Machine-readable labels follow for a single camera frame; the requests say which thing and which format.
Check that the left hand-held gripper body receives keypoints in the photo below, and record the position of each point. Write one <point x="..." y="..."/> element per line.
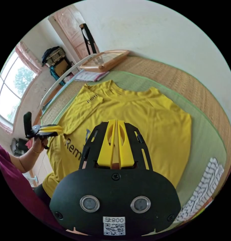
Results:
<point x="35" y="130"/>

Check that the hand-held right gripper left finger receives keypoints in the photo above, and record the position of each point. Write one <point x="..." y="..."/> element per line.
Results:
<point x="106" y="150"/>

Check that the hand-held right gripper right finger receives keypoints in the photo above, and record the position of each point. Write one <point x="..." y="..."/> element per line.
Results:
<point x="126" y="150"/>

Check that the yellow short sleeve shirt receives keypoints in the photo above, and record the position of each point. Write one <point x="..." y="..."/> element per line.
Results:
<point x="145" y="122"/>

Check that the person's left forearm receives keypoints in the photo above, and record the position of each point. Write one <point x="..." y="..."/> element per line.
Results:
<point x="24" y="160"/>

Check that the person's left hand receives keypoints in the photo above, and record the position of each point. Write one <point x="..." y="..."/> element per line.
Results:
<point x="39" y="146"/>

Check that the window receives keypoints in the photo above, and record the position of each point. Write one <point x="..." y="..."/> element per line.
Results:
<point x="11" y="84"/>

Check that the person's body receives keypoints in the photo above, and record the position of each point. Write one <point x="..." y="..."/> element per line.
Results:
<point x="15" y="184"/>

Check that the folded pink patterned cloth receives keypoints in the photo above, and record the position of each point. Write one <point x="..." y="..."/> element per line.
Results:
<point x="90" y="76"/>

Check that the shelf with clothes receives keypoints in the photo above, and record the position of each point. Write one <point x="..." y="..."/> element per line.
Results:
<point x="55" y="60"/>

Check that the pink curtain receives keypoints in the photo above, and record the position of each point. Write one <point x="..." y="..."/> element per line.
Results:
<point x="28" y="56"/>

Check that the pile of clothes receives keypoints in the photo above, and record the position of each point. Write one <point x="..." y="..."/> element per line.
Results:
<point x="204" y="188"/>

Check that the bed with woven mat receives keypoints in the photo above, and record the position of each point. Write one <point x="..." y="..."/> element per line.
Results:
<point x="183" y="81"/>

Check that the pink door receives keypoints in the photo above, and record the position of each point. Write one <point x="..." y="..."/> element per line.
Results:
<point x="72" y="30"/>

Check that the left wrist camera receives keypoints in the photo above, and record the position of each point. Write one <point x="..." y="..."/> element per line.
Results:
<point x="27" y="122"/>

